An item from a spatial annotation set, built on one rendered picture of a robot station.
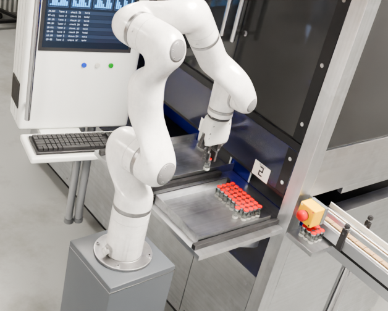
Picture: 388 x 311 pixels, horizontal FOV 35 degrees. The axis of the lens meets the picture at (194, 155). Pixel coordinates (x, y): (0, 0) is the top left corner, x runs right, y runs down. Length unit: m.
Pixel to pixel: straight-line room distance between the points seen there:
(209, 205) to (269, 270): 0.35
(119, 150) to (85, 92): 0.95
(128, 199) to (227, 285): 0.92
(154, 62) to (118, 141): 0.35
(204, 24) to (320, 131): 0.63
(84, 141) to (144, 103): 1.02
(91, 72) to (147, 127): 1.03
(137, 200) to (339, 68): 0.76
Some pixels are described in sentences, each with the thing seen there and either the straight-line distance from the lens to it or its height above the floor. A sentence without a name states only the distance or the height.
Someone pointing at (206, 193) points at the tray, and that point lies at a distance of 2.37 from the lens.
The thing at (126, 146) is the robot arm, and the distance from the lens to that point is 1.79.
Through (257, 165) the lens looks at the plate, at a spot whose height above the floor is 1.03.
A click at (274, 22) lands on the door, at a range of 2.23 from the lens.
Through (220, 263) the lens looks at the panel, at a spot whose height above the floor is 0.52.
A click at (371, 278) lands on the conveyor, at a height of 0.88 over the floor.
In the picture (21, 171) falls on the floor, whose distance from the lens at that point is 3.93.
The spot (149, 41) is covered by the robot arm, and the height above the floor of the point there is 1.62.
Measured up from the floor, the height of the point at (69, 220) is 0.21.
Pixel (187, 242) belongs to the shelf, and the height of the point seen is 0.88.
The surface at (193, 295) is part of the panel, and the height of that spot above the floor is 0.25.
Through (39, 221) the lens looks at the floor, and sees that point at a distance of 3.53.
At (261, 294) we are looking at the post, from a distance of 2.49.
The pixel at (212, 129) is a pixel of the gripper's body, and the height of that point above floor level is 1.26.
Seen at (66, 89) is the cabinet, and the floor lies 1.00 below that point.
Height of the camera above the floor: 2.14
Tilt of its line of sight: 29 degrees down
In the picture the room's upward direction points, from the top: 14 degrees clockwise
